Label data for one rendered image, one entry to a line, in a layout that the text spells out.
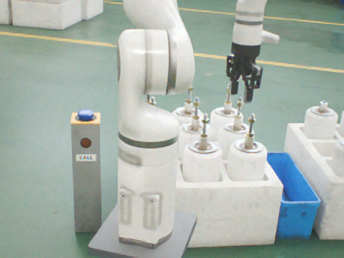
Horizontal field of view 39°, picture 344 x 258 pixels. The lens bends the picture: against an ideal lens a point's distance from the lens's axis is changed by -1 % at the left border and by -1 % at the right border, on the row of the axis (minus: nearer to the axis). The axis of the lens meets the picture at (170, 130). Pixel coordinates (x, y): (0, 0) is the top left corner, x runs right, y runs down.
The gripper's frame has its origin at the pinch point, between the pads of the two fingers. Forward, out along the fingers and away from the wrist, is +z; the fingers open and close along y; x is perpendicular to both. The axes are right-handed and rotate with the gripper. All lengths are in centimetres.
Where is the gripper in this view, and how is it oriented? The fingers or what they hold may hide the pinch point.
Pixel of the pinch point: (240, 93)
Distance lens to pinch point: 132.8
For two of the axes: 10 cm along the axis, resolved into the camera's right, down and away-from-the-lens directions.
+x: 9.0, -1.3, 4.1
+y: 4.3, 3.8, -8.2
